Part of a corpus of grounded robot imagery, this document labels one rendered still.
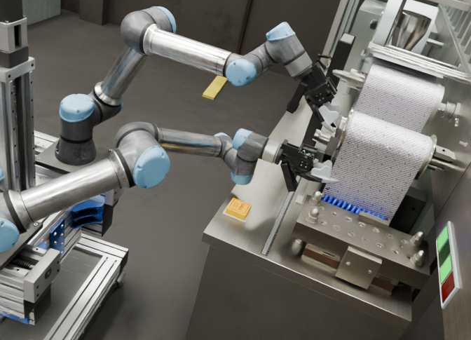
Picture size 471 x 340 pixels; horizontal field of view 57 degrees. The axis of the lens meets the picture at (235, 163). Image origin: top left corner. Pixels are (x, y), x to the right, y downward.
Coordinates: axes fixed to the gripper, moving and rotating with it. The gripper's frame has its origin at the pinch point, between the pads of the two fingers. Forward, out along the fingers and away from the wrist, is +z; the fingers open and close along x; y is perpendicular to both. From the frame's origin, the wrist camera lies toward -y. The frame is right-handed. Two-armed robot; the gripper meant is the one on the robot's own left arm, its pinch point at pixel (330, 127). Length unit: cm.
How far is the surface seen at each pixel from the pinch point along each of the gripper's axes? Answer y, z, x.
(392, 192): 7.3, 26.7, -4.3
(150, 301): -129, 40, 6
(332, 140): -2.8, 5.1, 3.0
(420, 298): -9, 79, 9
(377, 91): 13.9, 1.5, 19.5
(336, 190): -8.3, 18.7, -4.3
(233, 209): -37.3, 5.5, -16.7
